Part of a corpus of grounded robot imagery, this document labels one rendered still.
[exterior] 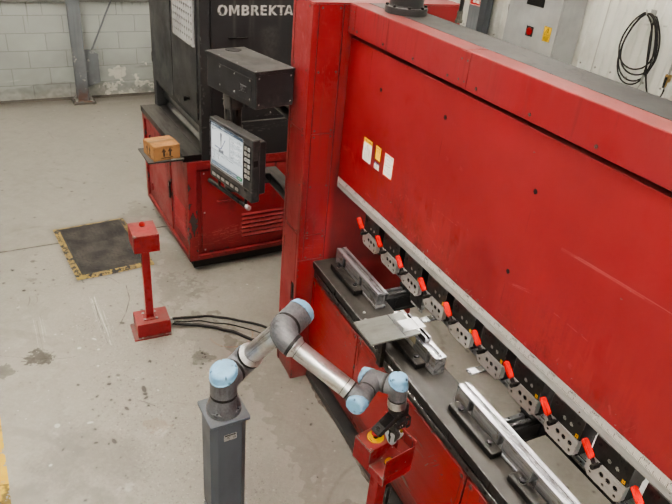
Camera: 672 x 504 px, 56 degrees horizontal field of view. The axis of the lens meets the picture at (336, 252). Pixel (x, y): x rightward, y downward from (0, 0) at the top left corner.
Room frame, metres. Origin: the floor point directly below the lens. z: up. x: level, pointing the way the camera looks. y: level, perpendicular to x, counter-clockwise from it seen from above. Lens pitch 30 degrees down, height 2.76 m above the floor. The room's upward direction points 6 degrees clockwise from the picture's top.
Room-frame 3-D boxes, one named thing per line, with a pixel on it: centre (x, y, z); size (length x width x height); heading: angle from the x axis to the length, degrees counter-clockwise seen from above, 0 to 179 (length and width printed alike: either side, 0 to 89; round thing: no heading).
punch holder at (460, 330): (2.15, -0.58, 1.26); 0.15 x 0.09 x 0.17; 28
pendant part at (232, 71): (3.39, 0.56, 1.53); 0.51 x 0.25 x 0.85; 42
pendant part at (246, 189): (3.30, 0.59, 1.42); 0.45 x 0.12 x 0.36; 42
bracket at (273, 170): (3.50, 0.45, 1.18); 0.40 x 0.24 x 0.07; 28
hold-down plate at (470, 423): (1.92, -0.64, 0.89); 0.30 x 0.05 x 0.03; 28
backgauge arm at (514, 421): (2.13, -1.02, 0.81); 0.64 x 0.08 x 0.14; 118
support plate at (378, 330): (2.41, -0.27, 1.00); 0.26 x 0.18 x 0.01; 118
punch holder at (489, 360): (1.97, -0.67, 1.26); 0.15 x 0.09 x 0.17; 28
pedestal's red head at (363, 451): (1.90, -0.28, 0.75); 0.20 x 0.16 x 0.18; 39
